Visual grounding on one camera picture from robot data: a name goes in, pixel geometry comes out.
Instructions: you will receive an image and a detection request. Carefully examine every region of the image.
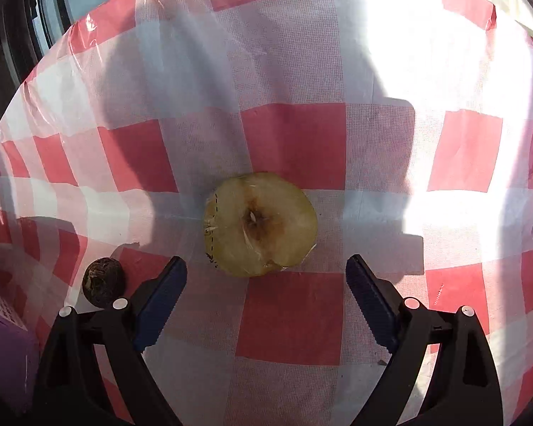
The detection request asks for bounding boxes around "small dark dried fruit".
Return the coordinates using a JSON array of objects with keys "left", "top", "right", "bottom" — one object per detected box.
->
[{"left": 81, "top": 258, "right": 126, "bottom": 309}]

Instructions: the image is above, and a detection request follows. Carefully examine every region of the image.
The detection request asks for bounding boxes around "halved apple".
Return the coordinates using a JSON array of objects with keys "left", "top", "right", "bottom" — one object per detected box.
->
[{"left": 203, "top": 172, "right": 318, "bottom": 278}]

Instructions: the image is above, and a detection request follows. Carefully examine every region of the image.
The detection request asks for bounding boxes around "purple cardboard box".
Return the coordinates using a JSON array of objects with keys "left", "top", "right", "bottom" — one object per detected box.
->
[{"left": 0, "top": 294, "right": 39, "bottom": 411}]

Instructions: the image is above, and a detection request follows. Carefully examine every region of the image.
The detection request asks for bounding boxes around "red white checkered tablecloth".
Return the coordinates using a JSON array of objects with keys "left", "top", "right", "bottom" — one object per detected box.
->
[{"left": 0, "top": 0, "right": 533, "bottom": 425}]

